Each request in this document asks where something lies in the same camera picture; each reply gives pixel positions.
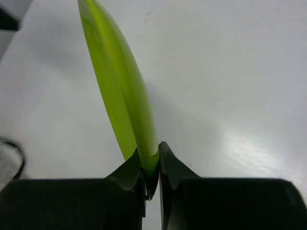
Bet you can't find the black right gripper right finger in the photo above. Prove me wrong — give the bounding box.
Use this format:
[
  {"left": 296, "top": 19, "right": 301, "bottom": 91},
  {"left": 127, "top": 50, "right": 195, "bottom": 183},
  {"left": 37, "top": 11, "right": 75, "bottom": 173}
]
[{"left": 159, "top": 142, "right": 307, "bottom": 230}]

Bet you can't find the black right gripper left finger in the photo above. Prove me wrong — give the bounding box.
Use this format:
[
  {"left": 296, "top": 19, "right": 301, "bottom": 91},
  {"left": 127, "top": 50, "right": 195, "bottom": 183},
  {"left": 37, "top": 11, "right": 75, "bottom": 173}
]
[{"left": 0, "top": 151, "right": 145, "bottom": 230}]

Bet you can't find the green plate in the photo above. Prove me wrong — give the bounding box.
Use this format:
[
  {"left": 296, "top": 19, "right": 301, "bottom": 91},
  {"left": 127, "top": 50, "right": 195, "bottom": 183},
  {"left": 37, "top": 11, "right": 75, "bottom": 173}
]
[{"left": 78, "top": 0, "right": 160, "bottom": 200}]

